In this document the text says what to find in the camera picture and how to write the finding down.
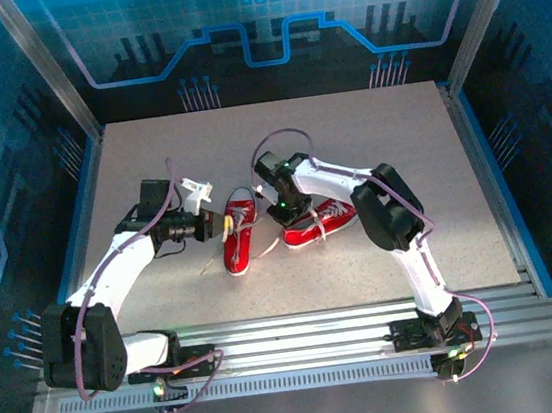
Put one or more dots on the red canvas sneaker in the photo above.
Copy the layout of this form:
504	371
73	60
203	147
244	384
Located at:
239	256
300	236

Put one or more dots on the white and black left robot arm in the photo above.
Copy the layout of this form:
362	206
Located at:
113	272

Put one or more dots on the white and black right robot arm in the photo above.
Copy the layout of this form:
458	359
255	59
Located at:
387	208

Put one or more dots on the black controller module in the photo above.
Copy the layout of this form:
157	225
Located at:
175	392
447	367

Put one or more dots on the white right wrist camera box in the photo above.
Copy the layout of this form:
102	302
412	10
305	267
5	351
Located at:
259	191

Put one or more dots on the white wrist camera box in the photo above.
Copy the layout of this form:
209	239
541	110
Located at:
259	191
199	196

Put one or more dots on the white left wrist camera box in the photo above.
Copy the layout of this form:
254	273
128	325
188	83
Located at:
199	196

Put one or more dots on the aluminium table side rail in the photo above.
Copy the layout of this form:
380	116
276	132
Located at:
469	142
88	189

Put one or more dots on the aluminium rail frame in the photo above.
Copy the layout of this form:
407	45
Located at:
297	337

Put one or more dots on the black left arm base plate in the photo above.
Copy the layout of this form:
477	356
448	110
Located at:
200	364

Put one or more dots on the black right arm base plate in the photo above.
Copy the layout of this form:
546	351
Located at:
407	334

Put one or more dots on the aluminium frame post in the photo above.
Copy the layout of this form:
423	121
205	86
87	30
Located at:
483	9
45	73

